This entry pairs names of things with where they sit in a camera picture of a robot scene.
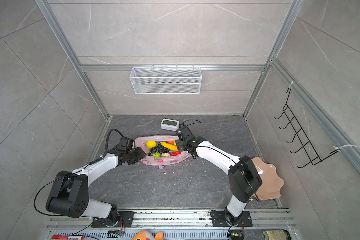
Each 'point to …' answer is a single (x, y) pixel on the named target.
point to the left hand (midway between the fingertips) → (144, 151)
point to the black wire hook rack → (314, 158)
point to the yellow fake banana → (169, 146)
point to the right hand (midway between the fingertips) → (184, 140)
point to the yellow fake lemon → (150, 144)
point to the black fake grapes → (160, 148)
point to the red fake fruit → (175, 153)
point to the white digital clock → (170, 124)
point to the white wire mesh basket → (166, 80)
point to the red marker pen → (59, 237)
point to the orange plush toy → (145, 235)
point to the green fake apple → (156, 154)
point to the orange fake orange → (171, 142)
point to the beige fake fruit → (165, 154)
